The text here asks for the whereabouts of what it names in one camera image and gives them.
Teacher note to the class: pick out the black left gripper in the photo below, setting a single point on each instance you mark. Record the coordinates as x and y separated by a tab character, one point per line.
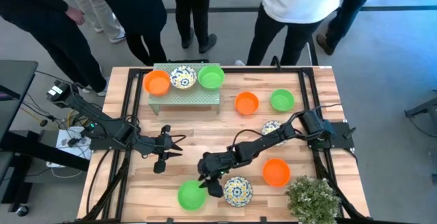
155	145

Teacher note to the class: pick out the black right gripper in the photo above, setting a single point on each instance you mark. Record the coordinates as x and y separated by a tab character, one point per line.
215	164

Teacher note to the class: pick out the green plastic bowl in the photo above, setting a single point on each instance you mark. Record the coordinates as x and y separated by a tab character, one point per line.
282	100
189	196
211	78

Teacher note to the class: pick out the yellow blue floral bowl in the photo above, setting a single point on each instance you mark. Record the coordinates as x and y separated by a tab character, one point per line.
269	126
183	78
238	191

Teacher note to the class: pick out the orange plastic bowl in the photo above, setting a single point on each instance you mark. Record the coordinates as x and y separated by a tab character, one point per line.
276	172
157	83
246	103

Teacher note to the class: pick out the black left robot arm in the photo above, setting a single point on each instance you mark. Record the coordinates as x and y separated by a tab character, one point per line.
102	121

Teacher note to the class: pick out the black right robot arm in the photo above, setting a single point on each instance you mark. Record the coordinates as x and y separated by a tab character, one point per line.
259	147

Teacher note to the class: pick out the green perforated metal rack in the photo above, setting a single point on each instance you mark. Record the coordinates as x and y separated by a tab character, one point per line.
191	97

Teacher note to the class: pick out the white power strip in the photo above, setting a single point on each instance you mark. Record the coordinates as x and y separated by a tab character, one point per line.
78	150

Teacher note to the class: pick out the small green potted plant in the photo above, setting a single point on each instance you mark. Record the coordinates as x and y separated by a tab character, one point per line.
312	200

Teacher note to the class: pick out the black caster wheel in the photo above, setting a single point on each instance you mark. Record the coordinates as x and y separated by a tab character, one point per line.
22	210

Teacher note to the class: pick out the person's hand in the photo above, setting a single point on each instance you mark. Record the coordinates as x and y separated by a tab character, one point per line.
75	15

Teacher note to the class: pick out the black desk top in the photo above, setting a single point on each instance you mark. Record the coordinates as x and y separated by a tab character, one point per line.
17	77

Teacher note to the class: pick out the black frame bracket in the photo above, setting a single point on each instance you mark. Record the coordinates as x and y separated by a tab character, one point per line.
169	221

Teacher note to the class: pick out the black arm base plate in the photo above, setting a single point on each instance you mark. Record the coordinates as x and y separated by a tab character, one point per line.
109	145
343	137

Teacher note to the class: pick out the black table-level camera box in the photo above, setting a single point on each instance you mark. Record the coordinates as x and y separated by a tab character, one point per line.
263	220

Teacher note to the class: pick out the black desk leg frame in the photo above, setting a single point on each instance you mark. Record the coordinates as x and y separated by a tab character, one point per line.
34	149

